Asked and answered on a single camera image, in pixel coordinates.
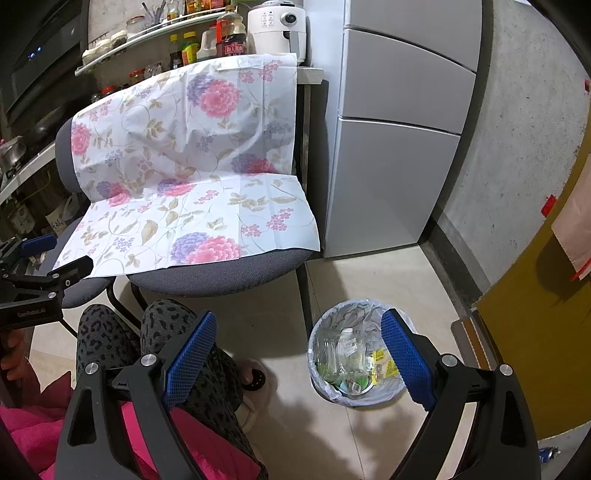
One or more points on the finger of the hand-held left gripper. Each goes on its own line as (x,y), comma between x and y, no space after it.
(39,243)
(60,277)

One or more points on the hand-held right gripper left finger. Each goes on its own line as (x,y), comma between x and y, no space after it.
(189,355)

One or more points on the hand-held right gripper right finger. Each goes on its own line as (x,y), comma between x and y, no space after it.
(406,360)

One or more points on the clear wrapper with yellow label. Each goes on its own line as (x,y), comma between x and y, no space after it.
(383,367)

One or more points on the clear plastic tray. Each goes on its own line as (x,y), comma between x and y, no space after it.
(341,346)

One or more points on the round bin with plastic liner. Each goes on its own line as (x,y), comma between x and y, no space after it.
(323,318)

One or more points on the person's left hand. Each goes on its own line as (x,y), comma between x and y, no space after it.
(11,348)

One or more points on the white printed bag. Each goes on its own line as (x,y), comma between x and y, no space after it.
(60,219)

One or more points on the grey office chair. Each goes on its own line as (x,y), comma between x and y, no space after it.
(207,272)

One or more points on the metal pot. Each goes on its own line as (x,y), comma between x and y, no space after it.
(11,154)

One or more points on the floral cloth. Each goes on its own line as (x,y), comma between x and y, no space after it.
(184,161)

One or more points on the black range hood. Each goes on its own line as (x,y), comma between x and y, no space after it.
(41,50)

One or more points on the grey drawer cabinet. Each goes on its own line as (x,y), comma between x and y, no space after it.
(392,138)

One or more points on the dark bottle with yellow cap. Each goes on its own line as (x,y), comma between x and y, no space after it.
(175,53)

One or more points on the shelf of condiment bottles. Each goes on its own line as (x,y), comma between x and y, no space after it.
(152,32)

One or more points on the yellow green bottle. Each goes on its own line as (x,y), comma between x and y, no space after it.
(190,50)

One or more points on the white plastic jug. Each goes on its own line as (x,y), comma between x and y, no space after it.
(207,46)

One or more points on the dark bottle with red label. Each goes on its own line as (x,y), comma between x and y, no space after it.
(233,37)

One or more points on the white air fryer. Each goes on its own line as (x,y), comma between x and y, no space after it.
(277,27)

